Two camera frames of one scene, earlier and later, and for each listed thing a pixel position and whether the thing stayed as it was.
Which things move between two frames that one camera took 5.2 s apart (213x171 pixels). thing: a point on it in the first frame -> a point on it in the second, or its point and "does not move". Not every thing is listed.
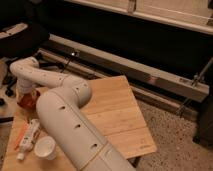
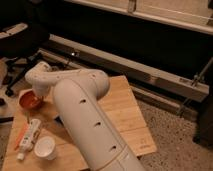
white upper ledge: [192, 14] does not move
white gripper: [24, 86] -> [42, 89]
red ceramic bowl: [29, 100] does not move
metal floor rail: [173, 91] does not move
